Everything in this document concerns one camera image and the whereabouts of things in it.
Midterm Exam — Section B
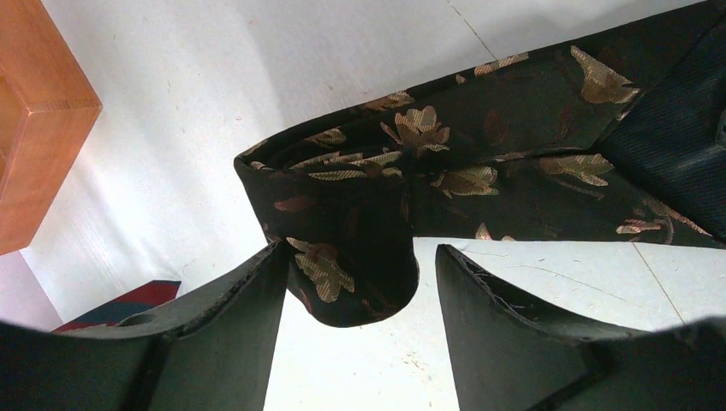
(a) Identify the dark red striped tie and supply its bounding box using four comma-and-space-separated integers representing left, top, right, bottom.
53, 280, 182, 333

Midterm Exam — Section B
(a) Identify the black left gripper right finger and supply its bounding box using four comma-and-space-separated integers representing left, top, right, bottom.
436, 244, 725, 410

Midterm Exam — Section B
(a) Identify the black gold floral tie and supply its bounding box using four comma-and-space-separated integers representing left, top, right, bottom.
234, 1, 725, 328

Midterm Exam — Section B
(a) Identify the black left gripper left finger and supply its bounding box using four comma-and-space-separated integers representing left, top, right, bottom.
1, 243, 289, 410

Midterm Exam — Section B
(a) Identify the wooden compartment tray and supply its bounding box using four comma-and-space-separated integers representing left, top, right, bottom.
1, 1, 102, 254

